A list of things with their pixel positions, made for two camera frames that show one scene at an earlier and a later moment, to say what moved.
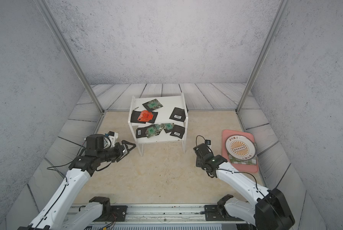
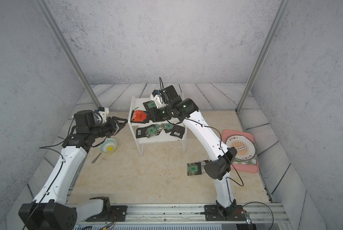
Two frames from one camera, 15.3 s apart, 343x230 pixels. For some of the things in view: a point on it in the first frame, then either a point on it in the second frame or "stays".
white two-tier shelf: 158,119 stays
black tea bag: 136,114 → 149,116
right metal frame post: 279,15 stays
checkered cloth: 252,161 stays
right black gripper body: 199,163 → 164,114
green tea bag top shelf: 153,104 stays
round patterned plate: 240,147 stays
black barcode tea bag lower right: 177,131 stays
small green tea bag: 168,127 → 194,168
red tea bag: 145,116 stays
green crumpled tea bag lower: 154,130 stays
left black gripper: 122,152 → 114,127
